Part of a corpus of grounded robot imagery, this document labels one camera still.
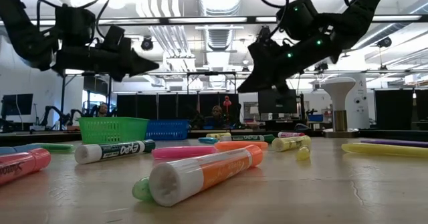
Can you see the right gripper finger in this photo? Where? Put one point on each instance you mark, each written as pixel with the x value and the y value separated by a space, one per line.
pixel 259 70

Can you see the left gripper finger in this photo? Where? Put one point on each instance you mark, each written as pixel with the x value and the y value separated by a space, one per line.
pixel 138 63

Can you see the green Expo marker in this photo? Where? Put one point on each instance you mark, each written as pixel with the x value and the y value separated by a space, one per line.
pixel 247 138
pixel 113 150

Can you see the slim pink highlighter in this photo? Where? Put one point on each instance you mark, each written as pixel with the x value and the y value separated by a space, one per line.
pixel 289 134

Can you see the orange highlighter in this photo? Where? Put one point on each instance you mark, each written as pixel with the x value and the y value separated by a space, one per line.
pixel 240 145

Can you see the orange Expo marker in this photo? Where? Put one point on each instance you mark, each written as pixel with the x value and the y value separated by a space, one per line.
pixel 200 174

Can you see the slim yellow highlighter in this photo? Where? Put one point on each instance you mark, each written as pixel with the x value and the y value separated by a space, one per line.
pixel 303 153
pixel 384 149

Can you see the green highlighter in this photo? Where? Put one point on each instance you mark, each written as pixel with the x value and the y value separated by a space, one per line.
pixel 57 147
pixel 140 190

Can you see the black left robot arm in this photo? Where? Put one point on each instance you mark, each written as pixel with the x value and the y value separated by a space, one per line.
pixel 23 33

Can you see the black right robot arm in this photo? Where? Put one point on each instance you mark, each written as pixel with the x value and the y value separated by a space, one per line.
pixel 354 16

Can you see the black computer monitor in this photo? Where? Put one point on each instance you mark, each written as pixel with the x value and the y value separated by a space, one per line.
pixel 16 105
pixel 277 101

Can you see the small white shade lamp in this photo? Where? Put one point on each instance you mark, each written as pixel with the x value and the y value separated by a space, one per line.
pixel 254 111

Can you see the black partition row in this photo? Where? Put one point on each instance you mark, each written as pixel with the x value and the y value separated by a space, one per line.
pixel 147 105

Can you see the red balloon figure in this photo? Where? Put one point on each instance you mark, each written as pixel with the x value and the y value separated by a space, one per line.
pixel 227 102

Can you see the white mushroom lamp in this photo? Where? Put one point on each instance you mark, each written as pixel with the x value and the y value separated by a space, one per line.
pixel 338 90

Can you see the person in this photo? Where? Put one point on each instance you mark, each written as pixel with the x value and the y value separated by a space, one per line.
pixel 217 113
pixel 103 109

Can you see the background robot arms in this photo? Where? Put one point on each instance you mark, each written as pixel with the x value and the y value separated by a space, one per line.
pixel 55 115

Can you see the blue bin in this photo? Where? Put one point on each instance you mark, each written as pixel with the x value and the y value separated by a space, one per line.
pixel 316 117

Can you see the red plastic basket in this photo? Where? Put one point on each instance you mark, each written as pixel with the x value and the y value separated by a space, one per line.
pixel 73 128

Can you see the black overhead beam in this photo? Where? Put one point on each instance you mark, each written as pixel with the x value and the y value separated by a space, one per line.
pixel 207 20

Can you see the blue plastic basket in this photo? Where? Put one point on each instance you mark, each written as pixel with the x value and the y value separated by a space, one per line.
pixel 167 129

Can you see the green plastic basket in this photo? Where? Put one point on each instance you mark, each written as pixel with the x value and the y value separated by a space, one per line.
pixel 110 130

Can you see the white round column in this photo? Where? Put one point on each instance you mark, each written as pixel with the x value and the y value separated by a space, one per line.
pixel 361 110

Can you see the blue highlighter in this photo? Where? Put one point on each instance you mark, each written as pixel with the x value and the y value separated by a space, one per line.
pixel 23 148
pixel 207 140

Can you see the black partition panel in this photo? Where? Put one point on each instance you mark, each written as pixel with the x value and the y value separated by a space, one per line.
pixel 422 109
pixel 394 109

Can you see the pink Sharpie highlighter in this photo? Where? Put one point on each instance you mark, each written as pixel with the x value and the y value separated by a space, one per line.
pixel 20 165

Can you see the slim purple highlighter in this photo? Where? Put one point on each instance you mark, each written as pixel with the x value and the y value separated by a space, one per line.
pixel 401 143

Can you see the black ceiling camera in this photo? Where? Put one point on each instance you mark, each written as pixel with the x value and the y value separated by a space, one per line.
pixel 384 42
pixel 147 44

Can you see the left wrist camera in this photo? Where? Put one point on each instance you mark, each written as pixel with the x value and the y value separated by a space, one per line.
pixel 113 38

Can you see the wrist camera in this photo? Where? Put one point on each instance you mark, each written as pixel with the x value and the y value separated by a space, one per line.
pixel 264 34
pixel 113 38

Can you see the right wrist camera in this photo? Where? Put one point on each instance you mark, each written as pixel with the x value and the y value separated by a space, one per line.
pixel 264 34

